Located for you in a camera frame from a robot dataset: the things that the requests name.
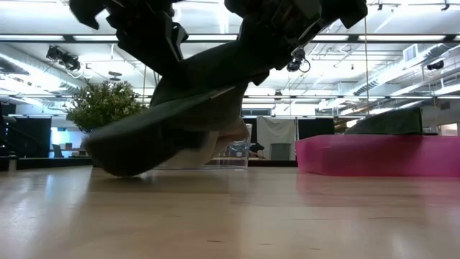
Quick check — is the artificial potted plant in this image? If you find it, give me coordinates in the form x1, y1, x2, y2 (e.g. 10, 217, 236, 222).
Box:
65, 79, 148, 135

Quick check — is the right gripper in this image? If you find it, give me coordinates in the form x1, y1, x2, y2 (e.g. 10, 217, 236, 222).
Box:
224, 0, 368, 73

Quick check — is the dark grey cap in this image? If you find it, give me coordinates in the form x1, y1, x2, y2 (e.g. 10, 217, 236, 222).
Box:
344, 106, 425, 136
84, 39, 274, 178

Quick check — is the clear plastic bin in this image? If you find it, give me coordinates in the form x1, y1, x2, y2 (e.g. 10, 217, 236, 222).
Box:
154, 122, 253, 171

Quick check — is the silver ceiling duct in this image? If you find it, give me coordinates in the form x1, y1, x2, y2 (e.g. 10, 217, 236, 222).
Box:
351, 42, 460, 96

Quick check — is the pink plastic bin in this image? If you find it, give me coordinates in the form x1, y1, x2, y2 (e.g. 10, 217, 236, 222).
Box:
295, 135, 460, 178

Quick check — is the black rig frame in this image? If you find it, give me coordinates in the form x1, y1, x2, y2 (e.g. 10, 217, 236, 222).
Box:
0, 34, 460, 44

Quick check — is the overhead black camera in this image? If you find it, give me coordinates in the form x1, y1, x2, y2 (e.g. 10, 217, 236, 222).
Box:
45, 45, 82, 72

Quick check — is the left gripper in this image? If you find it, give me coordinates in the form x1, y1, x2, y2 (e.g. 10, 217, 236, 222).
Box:
68, 0, 190, 78

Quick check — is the white hanging cloth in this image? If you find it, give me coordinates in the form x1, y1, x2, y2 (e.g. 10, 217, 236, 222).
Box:
256, 115, 296, 161

